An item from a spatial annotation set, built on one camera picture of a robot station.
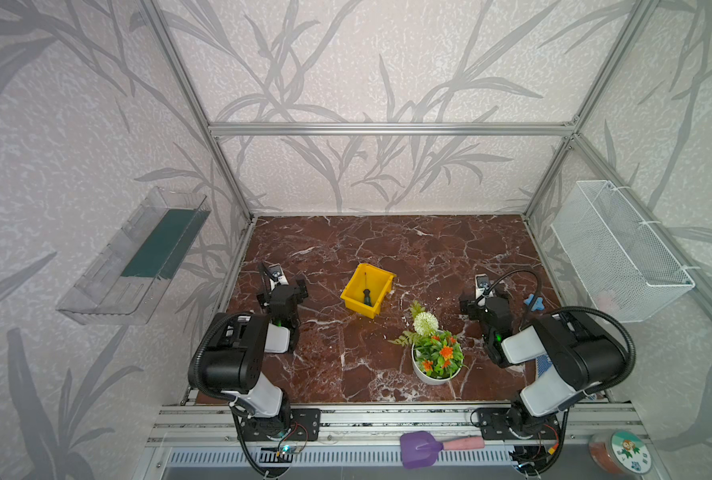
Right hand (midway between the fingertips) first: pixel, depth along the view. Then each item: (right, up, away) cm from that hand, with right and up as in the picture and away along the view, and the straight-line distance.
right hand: (482, 281), depth 94 cm
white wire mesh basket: (+20, +6, -33) cm, 39 cm away
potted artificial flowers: (-20, -14, -26) cm, 36 cm away
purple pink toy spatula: (-23, -37, -24) cm, 50 cm away
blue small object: (+18, -8, 0) cm, 19 cm away
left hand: (-63, +4, -1) cm, 63 cm away
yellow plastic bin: (-33, -1, +5) cm, 33 cm away
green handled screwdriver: (-37, -4, +2) cm, 37 cm away
